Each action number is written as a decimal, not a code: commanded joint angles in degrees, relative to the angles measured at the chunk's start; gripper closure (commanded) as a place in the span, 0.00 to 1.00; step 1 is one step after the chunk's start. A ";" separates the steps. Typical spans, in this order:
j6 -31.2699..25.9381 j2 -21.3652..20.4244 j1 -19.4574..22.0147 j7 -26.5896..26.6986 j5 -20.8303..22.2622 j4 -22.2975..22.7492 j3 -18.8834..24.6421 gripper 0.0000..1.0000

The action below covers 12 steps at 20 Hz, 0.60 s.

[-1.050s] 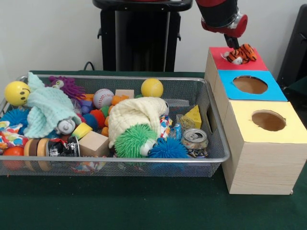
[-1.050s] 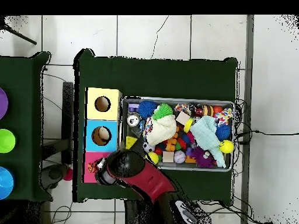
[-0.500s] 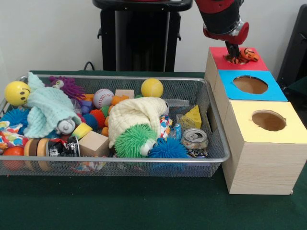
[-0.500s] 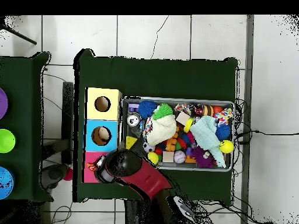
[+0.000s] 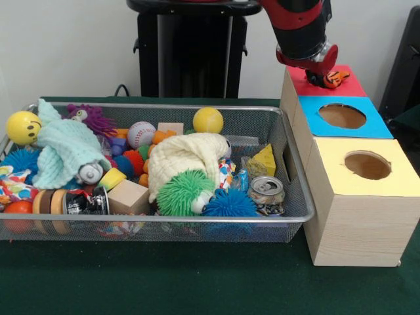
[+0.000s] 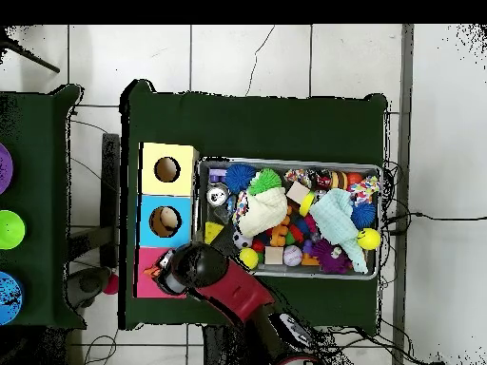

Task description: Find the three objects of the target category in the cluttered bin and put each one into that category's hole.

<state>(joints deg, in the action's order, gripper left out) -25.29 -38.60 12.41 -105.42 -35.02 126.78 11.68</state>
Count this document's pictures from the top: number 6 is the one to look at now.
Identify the plain yellow foam ball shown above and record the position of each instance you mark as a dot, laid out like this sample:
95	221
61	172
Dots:
249	257

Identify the white baseball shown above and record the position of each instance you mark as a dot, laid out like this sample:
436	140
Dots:
293	255

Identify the black tripod leg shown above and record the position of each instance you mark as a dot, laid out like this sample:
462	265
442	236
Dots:
34	59

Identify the tiger plush toy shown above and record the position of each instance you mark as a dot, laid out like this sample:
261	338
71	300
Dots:
152	270

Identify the wooden box with three holes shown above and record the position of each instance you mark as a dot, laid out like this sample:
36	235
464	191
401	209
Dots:
167	182

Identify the crushed silver can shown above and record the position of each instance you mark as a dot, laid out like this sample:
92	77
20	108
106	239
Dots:
217	194

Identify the silver mesh bin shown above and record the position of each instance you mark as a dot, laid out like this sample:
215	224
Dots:
365	266

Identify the lime green stacking cup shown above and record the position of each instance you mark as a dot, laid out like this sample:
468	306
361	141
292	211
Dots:
9	230

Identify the cream cloth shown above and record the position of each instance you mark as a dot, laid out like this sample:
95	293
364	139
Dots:
264	211

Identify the green spiky rubber ball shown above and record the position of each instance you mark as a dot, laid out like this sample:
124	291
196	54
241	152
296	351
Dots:
265	180

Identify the blue spiky rubber ball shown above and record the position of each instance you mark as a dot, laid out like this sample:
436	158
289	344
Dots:
239	176
363	215

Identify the light blue cloth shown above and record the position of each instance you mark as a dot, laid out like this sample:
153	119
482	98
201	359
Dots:
335	216

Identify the blue stacking cup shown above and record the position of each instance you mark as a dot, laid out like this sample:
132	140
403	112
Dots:
9	298

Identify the purple stacking cup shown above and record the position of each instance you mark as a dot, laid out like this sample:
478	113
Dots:
5	169

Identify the dark green table cloth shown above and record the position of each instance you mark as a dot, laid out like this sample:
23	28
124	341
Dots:
266	125
38	171

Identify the grey pendant with red button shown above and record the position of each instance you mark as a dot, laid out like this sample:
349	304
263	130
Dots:
89	285

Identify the yellow plastic ball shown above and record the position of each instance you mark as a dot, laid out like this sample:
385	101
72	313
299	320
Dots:
369	238

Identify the small soccer ball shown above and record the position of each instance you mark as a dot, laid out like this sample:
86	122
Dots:
241	241

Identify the purple spiky toy with eyes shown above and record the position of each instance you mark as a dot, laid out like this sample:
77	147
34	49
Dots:
330	257

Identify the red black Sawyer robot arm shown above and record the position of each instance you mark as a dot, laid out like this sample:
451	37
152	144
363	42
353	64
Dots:
228	285

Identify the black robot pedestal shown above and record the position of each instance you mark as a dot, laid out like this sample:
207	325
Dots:
224	348

